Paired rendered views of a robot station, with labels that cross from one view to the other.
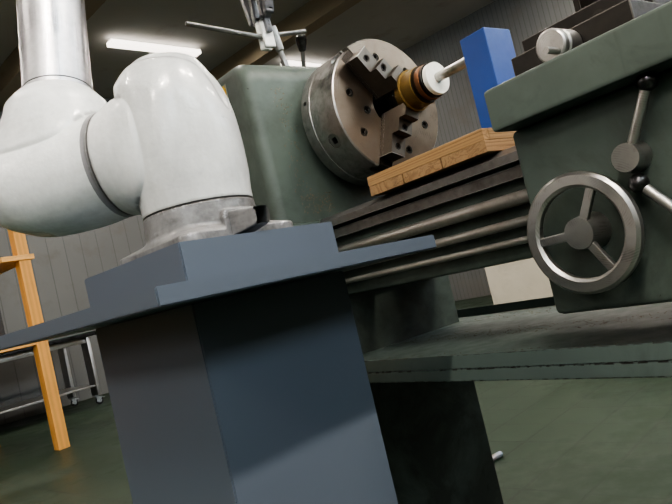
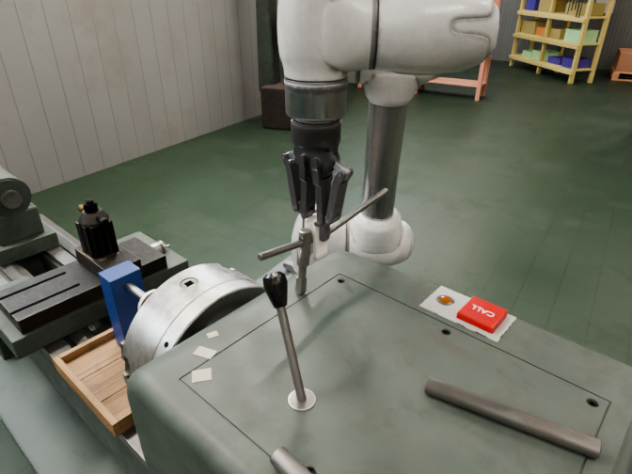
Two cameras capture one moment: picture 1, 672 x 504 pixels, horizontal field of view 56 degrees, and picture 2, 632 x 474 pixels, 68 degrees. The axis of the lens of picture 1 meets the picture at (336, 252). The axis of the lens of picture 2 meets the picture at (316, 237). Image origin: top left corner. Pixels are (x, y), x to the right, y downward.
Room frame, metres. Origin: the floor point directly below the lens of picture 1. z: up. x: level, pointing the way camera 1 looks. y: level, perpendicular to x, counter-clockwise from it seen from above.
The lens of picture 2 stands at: (2.23, -0.08, 1.74)
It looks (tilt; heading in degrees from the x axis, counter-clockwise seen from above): 29 degrees down; 169
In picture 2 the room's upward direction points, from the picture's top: straight up
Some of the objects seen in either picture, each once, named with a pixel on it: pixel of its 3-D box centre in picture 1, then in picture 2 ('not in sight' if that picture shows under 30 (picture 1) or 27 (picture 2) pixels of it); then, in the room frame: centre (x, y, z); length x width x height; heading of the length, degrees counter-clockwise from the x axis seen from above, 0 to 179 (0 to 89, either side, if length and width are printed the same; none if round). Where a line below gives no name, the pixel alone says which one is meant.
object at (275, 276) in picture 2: (301, 42); (276, 288); (1.72, -0.04, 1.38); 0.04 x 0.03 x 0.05; 38
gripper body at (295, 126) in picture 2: not in sight; (315, 147); (1.54, 0.05, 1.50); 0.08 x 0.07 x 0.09; 38
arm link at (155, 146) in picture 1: (175, 136); (318, 238); (0.88, 0.18, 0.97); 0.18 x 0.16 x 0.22; 76
